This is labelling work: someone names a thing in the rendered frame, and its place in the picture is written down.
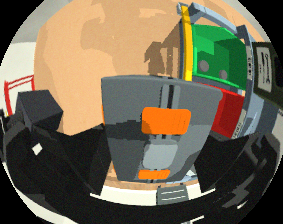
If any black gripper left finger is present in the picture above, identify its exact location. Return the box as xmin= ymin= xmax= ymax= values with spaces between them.
xmin=33 ymin=123 xmax=112 ymax=196

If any yellow bar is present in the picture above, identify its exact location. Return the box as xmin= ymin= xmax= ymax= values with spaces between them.
xmin=181 ymin=6 xmax=193 ymax=81

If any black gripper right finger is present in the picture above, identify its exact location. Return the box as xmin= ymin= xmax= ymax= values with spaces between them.
xmin=194 ymin=130 xmax=260 ymax=194

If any grey round disc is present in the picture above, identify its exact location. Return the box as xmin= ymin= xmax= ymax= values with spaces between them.
xmin=219 ymin=70 xmax=227 ymax=80
xmin=198 ymin=60 xmax=209 ymax=72

